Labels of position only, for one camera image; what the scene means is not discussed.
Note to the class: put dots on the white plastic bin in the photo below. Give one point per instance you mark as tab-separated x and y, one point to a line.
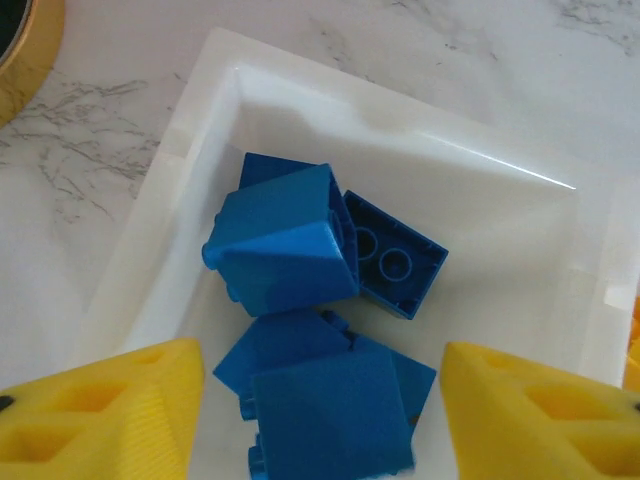
475	225

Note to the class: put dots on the yellow lego brick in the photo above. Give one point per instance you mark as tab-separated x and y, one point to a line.
634	340

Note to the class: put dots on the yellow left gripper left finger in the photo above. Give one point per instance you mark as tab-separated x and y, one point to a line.
100	425

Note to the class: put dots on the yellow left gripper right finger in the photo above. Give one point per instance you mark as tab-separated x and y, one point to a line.
540	430

